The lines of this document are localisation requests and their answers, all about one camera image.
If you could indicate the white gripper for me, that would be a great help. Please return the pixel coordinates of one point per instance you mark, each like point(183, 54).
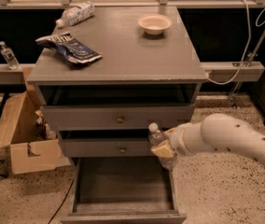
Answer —
point(178, 139)

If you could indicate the clear plastic water bottle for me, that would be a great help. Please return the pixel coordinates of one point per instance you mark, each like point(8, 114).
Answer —
point(156, 136)

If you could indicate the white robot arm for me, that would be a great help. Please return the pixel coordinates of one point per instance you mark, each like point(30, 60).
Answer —
point(216, 133)

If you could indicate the grey top drawer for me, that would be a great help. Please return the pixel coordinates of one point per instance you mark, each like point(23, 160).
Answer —
point(116, 107)

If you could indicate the grey open bottom drawer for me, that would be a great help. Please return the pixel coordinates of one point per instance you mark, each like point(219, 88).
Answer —
point(123, 190)

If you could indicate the grey wooden drawer cabinet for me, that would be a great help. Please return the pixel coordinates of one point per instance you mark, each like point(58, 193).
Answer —
point(129, 55)

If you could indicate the grey middle drawer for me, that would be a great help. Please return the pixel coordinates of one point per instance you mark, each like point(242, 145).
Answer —
point(105, 143)

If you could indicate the white lying plastic bottle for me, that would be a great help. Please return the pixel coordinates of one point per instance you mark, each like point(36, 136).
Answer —
point(75, 15)

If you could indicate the small water bottle on ledge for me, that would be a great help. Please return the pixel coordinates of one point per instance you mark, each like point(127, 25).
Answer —
point(9, 56)

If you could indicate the white paper bowl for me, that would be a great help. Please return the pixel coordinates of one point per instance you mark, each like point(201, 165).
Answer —
point(154, 24)

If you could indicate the metal tripod stand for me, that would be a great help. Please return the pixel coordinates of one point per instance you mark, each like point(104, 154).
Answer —
point(247, 58)

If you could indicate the blue chip bag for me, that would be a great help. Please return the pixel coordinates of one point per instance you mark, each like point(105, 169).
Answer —
point(69, 48)

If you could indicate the open cardboard box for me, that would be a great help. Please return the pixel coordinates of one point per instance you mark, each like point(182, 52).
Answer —
point(33, 147)

